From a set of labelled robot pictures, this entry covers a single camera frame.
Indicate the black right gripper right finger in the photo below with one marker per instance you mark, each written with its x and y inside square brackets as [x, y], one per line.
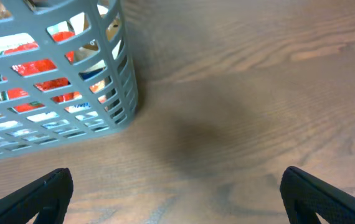
[305, 198]

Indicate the long orange biscuit pack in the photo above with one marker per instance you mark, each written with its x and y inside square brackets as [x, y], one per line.
[31, 68]

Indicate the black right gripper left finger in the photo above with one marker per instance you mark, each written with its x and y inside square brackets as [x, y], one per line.
[45, 200]

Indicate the white cookie snack pouch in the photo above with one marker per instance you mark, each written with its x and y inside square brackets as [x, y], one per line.
[92, 47]

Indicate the grey plastic lattice basket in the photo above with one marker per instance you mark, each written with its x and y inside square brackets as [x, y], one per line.
[111, 92]

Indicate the Kleenex tissue multipack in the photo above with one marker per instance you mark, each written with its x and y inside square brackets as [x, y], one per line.
[27, 123]

